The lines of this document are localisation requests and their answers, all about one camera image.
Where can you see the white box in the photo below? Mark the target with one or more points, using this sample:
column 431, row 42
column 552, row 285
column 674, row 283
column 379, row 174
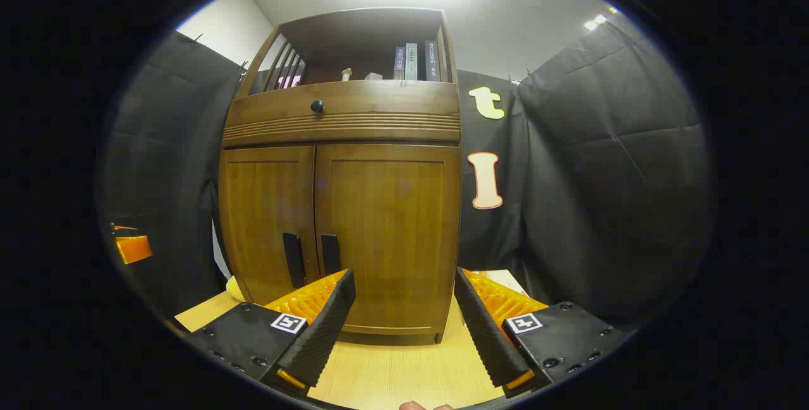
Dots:
column 509, row 280

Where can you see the wooden shoe cabinet door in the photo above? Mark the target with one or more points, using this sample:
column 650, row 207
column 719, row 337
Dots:
column 265, row 208
column 392, row 208

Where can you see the wooden cabinet drawer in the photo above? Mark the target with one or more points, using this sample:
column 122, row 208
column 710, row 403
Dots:
column 379, row 99

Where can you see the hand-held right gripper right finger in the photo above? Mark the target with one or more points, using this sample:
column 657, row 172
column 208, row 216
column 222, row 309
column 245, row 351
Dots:
column 483, row 328

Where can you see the small ceiling light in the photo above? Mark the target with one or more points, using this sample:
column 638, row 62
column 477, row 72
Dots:
column 595, row 21

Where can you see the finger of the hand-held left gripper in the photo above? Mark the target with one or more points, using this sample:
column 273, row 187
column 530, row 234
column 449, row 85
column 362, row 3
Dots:
column 133, row 249

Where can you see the grey book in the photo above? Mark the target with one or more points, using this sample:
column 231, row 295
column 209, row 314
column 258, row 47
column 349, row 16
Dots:
column 411, row 62

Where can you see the small white object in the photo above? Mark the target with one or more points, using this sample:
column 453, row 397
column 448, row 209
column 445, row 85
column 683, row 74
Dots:
column 373, row 76

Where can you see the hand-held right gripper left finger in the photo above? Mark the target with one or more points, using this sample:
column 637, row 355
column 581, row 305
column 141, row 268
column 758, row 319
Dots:
column 328, row 321

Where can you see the dark blue book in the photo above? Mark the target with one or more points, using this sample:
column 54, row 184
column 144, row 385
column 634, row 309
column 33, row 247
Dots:
column 399, row 64

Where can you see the black drawer knob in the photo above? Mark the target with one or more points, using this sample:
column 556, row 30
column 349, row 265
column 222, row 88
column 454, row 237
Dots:
column 316, row 106

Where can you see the black backdrop cloth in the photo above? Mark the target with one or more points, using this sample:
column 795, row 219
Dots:
column 600, row 176

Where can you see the wooden double-door shoe cabinet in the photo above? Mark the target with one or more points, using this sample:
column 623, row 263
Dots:
column 354, row 31

